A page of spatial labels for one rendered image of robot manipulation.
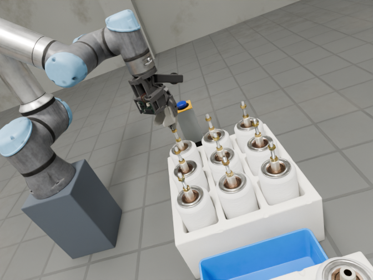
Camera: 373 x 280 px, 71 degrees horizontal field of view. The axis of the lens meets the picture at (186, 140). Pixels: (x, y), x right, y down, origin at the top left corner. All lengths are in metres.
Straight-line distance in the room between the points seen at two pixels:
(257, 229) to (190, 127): 0.47
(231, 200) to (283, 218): 0.14
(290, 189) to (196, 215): 0.25
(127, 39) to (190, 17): 2.48
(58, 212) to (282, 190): 0.70
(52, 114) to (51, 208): 0.30
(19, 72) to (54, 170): 0.31
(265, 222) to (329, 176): 0.39
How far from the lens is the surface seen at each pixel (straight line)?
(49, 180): 0.94
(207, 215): 0.72
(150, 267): 0.97
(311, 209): 0.76
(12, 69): 0.96
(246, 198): 0.70
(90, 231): 1.03
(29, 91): 0.97
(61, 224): 1.03
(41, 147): 0.92
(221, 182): 0.72
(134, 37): 0.71
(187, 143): 0.91
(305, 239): 0.79
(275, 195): 0.73
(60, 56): 0.64
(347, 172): 1.06
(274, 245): 0.77
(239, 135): 0.89
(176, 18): 3.16
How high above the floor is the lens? 0.75
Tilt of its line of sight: 32 degrees down
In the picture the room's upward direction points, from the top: 23 degrees counter-clockwise
